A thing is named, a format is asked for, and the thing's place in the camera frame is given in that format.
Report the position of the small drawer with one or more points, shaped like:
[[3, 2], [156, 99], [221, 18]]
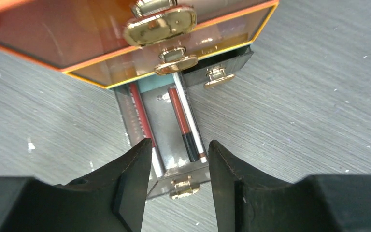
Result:
[[182, 178], [219, 69]]

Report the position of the orange brown lip pen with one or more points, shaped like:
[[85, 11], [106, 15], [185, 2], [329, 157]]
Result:
[[183, 125]]

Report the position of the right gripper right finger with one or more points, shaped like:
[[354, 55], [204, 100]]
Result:
[[247, 199]]

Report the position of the white silver pencil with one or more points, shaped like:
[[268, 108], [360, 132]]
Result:
[[190, 119]]

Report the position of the orange drawer organizer box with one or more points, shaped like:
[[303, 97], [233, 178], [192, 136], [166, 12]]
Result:
[[76, 38]]

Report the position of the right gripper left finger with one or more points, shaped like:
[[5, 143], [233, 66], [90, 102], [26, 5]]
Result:
[[108, 199]]

